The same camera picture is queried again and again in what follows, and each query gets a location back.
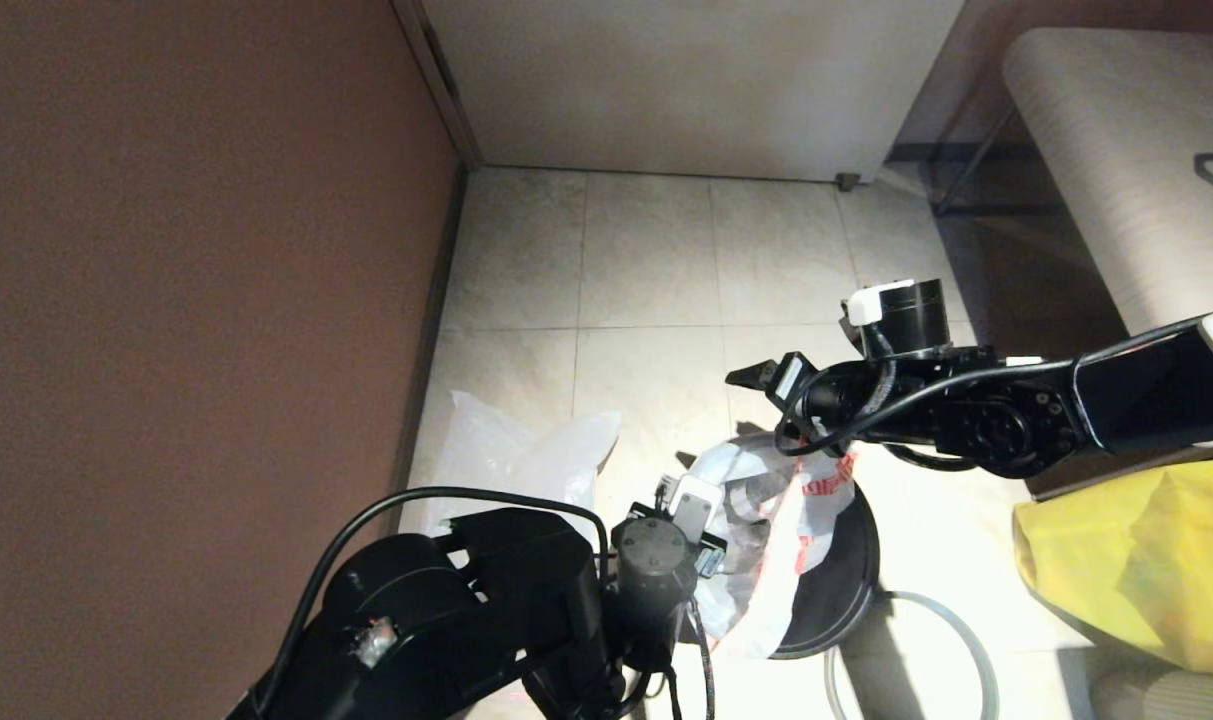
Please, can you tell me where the dark baseboard strip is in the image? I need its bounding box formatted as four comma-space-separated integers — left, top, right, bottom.
394, 165, 470, 506

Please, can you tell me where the grey door frame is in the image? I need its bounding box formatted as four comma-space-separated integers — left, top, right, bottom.
391, 0, 485, 171

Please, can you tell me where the beige woodgrain table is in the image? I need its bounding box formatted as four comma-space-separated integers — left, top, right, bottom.
1002, 28, 1213, 337

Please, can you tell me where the white red-printed trash bag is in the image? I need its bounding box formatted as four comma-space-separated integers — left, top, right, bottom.
681, 430, 860, 663

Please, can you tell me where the yellow plastic bag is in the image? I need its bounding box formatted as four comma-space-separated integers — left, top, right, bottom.
1011, 455, 1213, 677

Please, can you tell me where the cream ribbed cylinder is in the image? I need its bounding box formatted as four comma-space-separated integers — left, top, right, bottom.
1090, 670, 1213, 720

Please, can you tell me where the grey bin rim ring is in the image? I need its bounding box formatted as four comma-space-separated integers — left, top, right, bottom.
824, 590, 999, 720

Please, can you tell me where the thin metal table leg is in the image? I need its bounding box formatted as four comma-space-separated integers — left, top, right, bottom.
929, 100, 1067, 219

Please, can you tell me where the black round trash bin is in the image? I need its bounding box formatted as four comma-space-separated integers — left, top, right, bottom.
764, 478, 882, 661

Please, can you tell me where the white door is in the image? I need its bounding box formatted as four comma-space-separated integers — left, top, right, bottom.
421, 0, 967, 186

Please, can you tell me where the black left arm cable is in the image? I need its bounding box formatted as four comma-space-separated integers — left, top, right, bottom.
254, 486, 719, 720

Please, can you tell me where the white plastic bag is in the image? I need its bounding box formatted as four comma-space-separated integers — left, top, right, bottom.
406, 390, 623, 546

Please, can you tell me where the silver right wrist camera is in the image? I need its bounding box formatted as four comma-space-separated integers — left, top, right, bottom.
772, 353, 807, 408

